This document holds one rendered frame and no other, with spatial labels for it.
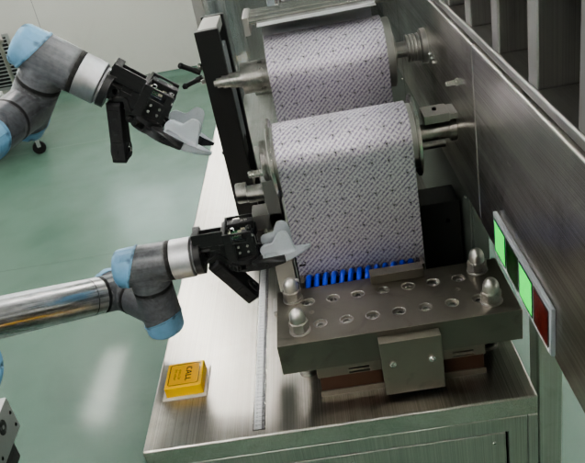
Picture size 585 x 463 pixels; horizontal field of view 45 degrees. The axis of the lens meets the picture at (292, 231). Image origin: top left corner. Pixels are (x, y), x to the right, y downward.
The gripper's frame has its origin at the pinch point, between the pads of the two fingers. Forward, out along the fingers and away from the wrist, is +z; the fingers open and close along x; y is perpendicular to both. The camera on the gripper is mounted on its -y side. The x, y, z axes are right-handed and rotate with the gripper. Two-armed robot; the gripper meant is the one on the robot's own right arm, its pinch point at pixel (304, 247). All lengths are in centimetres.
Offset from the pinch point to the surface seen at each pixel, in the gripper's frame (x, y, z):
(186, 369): -8.9, -16.7, -25.6
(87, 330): 146, -109, -114
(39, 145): 398, -103, -213
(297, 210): -0.2, 7.9, -0.1
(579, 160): -51, 34, 30
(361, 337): -20.0, -6.8, 7.5
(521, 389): -24.2, -19.2, 31.8
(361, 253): -0.3, -3.0, 10.1
